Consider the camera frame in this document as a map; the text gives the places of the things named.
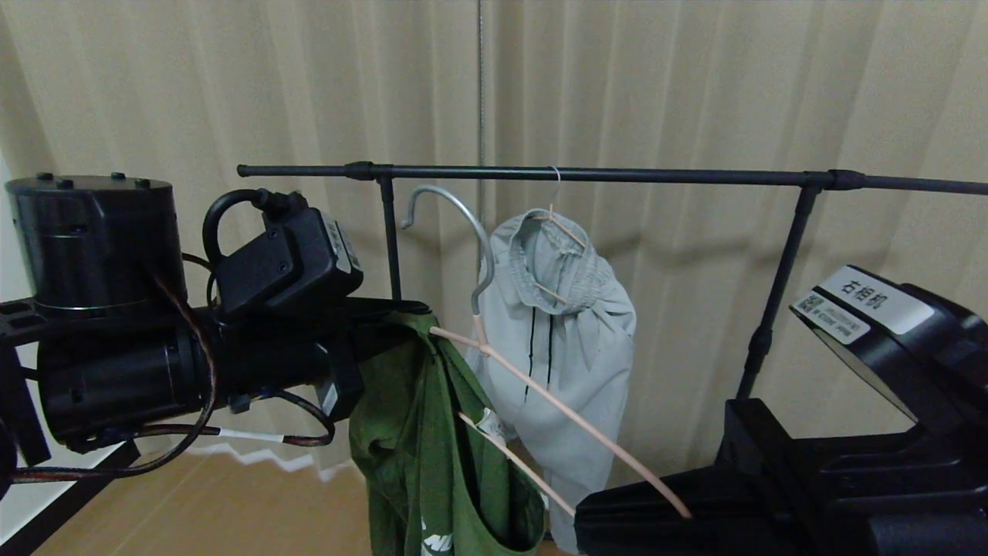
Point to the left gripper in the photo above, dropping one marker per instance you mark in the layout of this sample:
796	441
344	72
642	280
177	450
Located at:
123	386

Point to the black clothes rack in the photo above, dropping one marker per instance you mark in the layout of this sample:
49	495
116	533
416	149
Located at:
617	174

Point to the beige curtain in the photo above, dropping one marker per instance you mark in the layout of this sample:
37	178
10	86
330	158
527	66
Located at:
695	93

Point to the green garment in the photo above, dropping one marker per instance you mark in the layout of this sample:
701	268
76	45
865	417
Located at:
417	463

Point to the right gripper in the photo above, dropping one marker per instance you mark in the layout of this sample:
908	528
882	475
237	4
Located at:
849	502

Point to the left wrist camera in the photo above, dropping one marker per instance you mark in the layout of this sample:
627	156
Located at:
285	262

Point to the pale grey shorts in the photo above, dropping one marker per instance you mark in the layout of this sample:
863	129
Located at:
587	371

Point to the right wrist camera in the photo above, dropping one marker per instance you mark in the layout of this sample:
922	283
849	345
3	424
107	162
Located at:
926	347

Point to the pink clothes hanger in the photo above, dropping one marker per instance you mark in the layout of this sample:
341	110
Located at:
579	425
567	232

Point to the silver curtain wand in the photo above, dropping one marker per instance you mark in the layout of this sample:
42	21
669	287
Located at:
481	93

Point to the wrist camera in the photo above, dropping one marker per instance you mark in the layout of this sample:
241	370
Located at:
285	262
926	347

